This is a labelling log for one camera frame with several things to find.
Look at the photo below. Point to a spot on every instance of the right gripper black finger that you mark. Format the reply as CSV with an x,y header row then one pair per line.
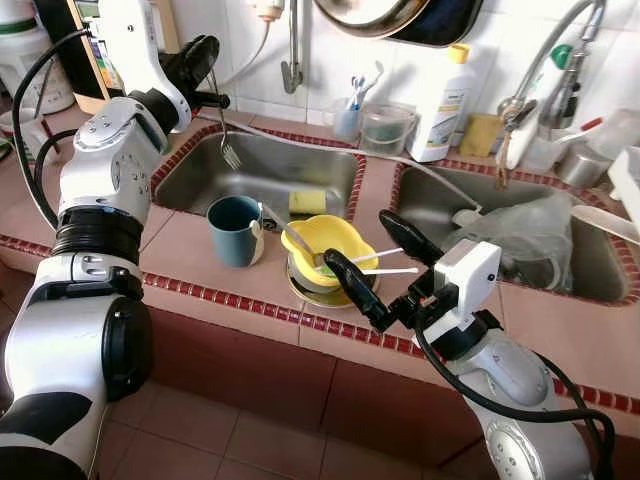
x,y
355,285
408,237

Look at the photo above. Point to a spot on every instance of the yellow plastic bowl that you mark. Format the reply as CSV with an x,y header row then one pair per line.
x,y
330,235

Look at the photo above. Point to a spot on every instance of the blue mug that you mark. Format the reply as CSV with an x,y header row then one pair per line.
x,y
232,235

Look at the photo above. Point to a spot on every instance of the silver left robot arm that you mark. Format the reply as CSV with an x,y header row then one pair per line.
x,y
110,160

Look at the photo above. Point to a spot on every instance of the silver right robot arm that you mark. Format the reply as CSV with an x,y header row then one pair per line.
x,y
510,380

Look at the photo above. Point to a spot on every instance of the stainless steel sink basin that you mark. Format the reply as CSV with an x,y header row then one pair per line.
x,y
430,205
250,170

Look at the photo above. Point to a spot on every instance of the stainless steel bowl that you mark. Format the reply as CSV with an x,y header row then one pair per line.
x,y
305,290

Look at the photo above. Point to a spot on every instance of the white tap filter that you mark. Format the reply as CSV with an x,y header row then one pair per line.
x,y
265,8

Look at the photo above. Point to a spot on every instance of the yellow dish sponge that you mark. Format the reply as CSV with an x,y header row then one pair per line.
x,y
308,202

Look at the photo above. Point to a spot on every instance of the beige water purifier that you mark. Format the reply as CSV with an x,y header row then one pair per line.
x,y
85,75

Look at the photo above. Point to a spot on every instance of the clear plastic bucket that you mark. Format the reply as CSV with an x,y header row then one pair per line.
x,y
385,135

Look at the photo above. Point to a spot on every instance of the clear plastic bag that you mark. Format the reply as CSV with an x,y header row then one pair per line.
x,y
530,240

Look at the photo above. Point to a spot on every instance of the mustard yellow sponge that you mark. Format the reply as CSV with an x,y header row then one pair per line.
x,y
480,135

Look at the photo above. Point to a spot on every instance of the clear toothbrush cup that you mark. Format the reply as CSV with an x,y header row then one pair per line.
x,y
347,122

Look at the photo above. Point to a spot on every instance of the white bottle yellow cap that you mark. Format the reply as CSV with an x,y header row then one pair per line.
x,y
445,110

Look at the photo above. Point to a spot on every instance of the large white plastic jar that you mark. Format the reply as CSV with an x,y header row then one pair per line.
x,y
25,60

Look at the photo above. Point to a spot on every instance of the clear plastic container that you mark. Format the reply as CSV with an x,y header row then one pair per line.
x,y
615,130

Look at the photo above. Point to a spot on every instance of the chrome gooseneck faucet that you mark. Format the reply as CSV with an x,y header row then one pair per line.
x,y
515,110

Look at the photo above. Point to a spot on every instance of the white dish rack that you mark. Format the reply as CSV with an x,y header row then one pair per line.
x,y
628,180

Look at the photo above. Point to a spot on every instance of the white utensil red tip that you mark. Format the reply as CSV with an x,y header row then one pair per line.
x,y
592,123

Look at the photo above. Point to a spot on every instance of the stainless steel cup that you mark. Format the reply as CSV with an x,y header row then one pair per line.
x,y
582,170

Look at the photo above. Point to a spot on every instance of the hanging steel pan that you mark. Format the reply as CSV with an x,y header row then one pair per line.
x,y
400,15

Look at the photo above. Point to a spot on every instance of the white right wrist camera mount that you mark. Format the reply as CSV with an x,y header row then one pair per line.
x,y
462,280

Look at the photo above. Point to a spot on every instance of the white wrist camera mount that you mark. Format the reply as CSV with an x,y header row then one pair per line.
x,y
462,280
150,40

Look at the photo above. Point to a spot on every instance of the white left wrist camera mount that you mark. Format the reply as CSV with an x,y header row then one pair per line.
x,y
150,40

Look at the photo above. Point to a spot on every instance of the metal wall tap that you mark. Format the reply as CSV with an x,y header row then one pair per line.
x,y
292,70

